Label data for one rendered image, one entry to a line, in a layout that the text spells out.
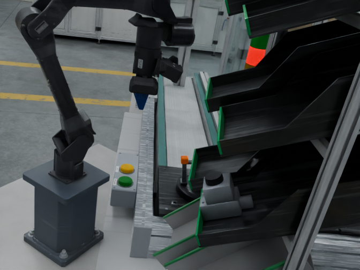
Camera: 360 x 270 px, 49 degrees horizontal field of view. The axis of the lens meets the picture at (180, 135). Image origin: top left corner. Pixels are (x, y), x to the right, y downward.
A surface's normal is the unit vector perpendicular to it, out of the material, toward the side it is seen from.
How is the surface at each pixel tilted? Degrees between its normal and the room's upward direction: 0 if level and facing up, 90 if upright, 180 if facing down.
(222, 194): 90
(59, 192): 0
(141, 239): 90
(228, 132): 25
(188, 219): 90
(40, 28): 90
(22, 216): 0
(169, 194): 0
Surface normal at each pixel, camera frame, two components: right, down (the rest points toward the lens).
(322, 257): 0.05, 0.45
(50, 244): -0.53, 0.29
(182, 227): -0.58, -0.77
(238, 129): -0.27, -0.89
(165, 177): 0.16, -0.89
